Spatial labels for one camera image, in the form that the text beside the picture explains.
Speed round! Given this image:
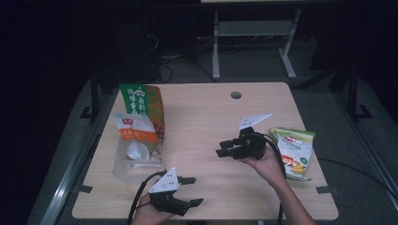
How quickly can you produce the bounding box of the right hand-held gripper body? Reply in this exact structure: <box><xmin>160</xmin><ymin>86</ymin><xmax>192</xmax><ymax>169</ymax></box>
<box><xmin>232</xmin><ymin>112</ymin><xmax>273</xmax><ymax>160</ymax></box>

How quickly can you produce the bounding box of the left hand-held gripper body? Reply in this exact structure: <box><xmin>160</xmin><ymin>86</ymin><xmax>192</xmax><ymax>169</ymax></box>
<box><xmin>148</xmin><ymin>167</ymin><xmax>192</xmax><ymax>217</ymax></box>

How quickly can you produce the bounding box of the clear plastic container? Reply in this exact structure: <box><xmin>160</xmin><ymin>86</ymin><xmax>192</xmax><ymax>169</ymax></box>
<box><xmin>111</xmin><ymin>112</ymin><xmax>167</xmax><ymax>186</ymax></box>

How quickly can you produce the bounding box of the white and green snack packet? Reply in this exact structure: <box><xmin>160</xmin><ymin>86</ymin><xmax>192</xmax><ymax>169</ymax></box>
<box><xmin>269</xmin><ymin>127</ymin><xmax>316</xmax><ymax>183</ymax></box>

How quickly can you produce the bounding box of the white and orange snack packet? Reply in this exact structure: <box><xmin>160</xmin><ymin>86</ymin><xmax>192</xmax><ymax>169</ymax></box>
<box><xmin>113</xmin><ymin>112</ymin><xmax>164</xmax><ymax>161</ymax></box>

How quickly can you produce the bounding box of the green and red snack packet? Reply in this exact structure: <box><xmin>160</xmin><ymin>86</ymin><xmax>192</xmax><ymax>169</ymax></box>
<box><xmin>119</xmin><ymin>83</ymin><xmax>166</xmax><ymax>139</ymax></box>

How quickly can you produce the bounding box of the person's right hand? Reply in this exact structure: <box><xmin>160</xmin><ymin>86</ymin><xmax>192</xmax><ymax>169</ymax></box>
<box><xmin>245</xmin><ymin>145</ymin><xmax>287</xmax><ymax>188</ymax></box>

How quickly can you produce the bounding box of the person's left hand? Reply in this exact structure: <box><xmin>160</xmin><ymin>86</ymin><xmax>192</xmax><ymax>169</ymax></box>
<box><xmin>130</xmin><ymin>193</ymin><xmax>175</xmax><ymax>225</ymax></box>

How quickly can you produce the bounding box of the black metal stand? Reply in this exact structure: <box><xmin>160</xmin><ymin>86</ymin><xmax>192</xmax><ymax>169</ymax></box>
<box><xmin>79</xmin><ymin>70</ymin><xmax>101</xmax><ymax>123</ymax></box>
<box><xmin>346</xmin><ymin>62</ymin><xmax>374</xmax><ymax>122</ymax></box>

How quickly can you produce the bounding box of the right hand-held gripper black cable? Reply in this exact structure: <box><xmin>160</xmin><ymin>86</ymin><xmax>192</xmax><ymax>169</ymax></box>
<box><xmin>262</xmin><ymin>133</ymin><xmax>288</xmax><ymax>225</ymax></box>

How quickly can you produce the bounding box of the hand-held gripper black cable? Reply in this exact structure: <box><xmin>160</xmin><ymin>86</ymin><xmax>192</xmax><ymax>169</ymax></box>
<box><xmin>126</xmin><ymin>170</ymin><xmax>169</xmax><ymax>225</ymax></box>
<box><xmin>262</xmin><ymin>133</ymin><xmax>288</xmax><ymax>225</ymax></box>

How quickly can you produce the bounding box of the left hand-held gripper black cable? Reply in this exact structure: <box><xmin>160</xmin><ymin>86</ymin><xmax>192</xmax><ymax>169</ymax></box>
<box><xmin>126</xmin><ymin>170</ymin><xmax>169</xmax><ymax>225</ymax></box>

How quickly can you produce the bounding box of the aluminium rail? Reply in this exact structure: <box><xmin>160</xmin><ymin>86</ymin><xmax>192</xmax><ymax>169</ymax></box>
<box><xmin>39</xmin><ymin>93</ymin><xmax>117</xmax><ymax>225</ymax></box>

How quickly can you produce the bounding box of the tangle of floor cables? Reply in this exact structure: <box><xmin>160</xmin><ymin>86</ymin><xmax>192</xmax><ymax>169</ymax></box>
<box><xmin>143</xmin><ymin>31</ymin><xmax>218</xmax><ymax>84</ymax></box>

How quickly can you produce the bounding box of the black floor cable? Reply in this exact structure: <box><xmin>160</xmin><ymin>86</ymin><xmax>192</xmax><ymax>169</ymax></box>
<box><xmin>316</xmin><ymin>157</ymin><xmax>398</xmax><ymax>201</ymax></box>

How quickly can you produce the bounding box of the white metal stand frame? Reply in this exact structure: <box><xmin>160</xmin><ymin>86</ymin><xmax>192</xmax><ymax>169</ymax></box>
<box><xmin>210</xmin><ymin>8</ymin><xmax>303</xmax><ymax>81</ymax></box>

